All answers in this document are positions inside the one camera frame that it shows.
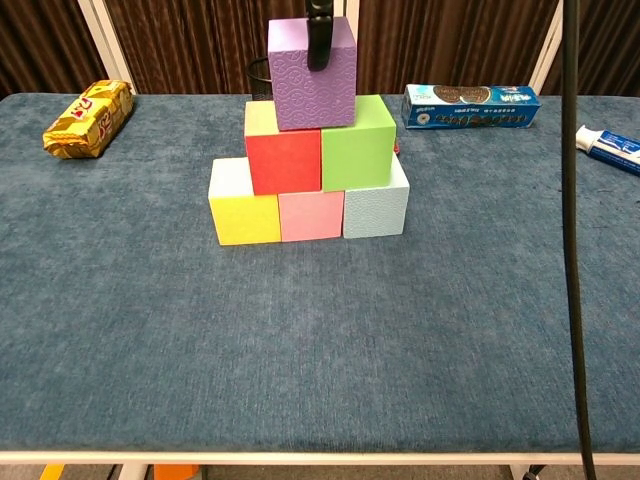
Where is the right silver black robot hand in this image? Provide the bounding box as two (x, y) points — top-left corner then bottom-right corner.
(304, 0), (335, 73)

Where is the purple foam cube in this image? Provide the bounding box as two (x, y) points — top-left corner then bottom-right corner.
(267, 16), (358, 133)

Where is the green foam cube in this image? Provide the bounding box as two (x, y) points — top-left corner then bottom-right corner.
(319, 94), (399, 193)

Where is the red foam cube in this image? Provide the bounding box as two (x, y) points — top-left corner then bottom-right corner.
(244, 100), (324, 197)

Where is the light blue foam cube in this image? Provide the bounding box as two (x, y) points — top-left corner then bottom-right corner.
(342, 155), (411, 240)

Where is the yellow foam cube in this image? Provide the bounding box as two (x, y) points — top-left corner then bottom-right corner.
(208, 158), (283, 247)

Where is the pink foam cube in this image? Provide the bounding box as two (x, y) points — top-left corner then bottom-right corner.
(277, 189), (346, 244)

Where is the black mesh pen holder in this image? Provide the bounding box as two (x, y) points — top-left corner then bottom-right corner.
(245, 55), (275, 104)

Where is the brown curtain panel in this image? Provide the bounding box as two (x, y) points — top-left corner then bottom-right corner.
(102, 0), (311, 96)
(355, 0), (560, 96)
(542, 0), (640, 97)
(0, 0), (109, 100)

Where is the blue cookie box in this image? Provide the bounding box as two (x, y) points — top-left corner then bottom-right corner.
(401, 83), (543, 130)

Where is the gold biscuit packet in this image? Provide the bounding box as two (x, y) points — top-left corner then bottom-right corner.
(42, 79), (135, 160)

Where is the white blue toothpaste tube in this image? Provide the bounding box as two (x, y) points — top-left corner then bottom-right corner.
(574, 124), (640, 177)

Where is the orange plastic object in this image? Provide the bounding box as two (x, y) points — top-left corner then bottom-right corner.
(153, 464), (200, 480)

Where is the white partition post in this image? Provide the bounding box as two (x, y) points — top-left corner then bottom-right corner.
(528, 0), (579, 95)
(77, 0), (139, 95)
(330, 0), (361, 39)

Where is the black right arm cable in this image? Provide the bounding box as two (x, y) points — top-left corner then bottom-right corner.
(559, 0), (599, 480)

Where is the white table frame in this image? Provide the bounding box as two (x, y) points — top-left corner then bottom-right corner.
(0, 451), (640, 480)

